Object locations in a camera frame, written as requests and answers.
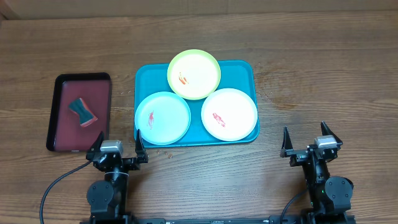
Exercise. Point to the white plate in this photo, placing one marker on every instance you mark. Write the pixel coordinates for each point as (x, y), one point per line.
(229, 114)

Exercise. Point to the red and green sponge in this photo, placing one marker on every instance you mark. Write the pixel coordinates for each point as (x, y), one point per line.
(85, 115)

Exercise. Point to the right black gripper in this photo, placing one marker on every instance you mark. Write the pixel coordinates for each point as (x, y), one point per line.
(297, 155)

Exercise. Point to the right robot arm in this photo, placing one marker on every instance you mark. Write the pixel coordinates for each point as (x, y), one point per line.
(330, 196)

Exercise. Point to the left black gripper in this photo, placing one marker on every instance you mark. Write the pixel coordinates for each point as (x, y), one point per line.
(133, 163)

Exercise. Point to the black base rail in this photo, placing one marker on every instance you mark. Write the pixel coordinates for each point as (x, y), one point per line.
(273, 219)

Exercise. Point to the yellow-green plate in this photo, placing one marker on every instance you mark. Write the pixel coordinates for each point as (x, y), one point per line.
(193, 74)

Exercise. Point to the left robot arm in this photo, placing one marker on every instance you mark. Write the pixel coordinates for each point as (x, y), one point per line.
(108, 197)

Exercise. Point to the black and red tray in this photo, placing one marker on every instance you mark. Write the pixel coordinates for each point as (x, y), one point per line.
(65, 133)

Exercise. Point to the light blue plate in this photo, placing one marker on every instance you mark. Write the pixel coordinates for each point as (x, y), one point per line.
(162, 118)

